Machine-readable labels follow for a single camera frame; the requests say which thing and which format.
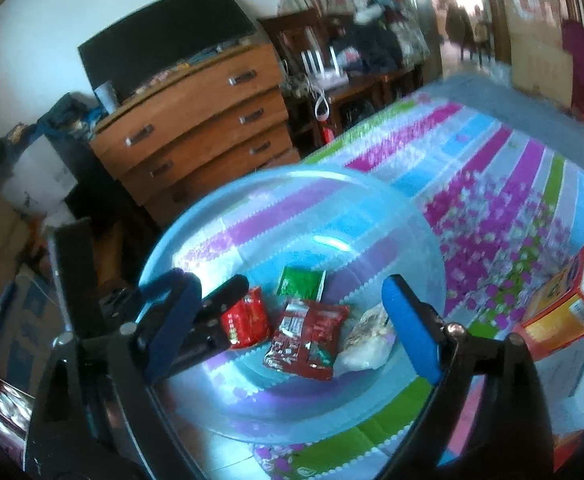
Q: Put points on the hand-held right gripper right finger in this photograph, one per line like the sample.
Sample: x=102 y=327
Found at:
x=412 y=330

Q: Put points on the dark red snack packet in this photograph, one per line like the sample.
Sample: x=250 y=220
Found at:
x=307 y=342

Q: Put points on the white router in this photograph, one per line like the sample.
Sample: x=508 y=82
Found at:
x=329 y=77

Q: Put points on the dark wooden cabinet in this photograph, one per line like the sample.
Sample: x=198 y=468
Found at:
x=367 y=95

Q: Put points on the colourful printed bedsheet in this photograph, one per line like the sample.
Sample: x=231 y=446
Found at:
x=497 y=185

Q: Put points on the white sack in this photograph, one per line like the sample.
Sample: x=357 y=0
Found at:
x=32 y=180

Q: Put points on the clear puffed rice snack bag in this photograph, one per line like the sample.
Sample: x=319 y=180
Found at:
x=367 y=340

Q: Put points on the black television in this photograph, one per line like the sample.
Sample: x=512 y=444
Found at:
x=167 y=30

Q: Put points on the red white-print snack packet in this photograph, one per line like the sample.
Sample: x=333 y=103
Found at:
x=247 y=317

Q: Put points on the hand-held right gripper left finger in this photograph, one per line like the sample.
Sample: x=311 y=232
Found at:
x=172 y=330

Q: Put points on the heap of clothes and bags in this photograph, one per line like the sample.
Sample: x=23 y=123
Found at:
x=372 y=35

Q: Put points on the blue bag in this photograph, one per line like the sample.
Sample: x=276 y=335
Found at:
x=67 y=110

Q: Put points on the clear blue plastic basin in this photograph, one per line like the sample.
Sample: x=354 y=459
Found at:
x=297 y=220

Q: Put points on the wooden chest of drawers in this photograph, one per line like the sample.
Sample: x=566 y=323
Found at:
x=197 y=125

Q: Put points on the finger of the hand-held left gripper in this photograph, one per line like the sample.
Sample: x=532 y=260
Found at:
x=227 y=296
x=207 y=347

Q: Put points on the grey cup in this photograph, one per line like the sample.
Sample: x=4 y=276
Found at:
x=106 y=97

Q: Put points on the orange cardboard box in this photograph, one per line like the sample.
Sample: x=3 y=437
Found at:
x=567 y=310

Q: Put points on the green snack packet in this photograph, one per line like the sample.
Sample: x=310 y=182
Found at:
x=299 y=282

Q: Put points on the brown cardboard box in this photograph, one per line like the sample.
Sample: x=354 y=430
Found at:
x=537 y=60

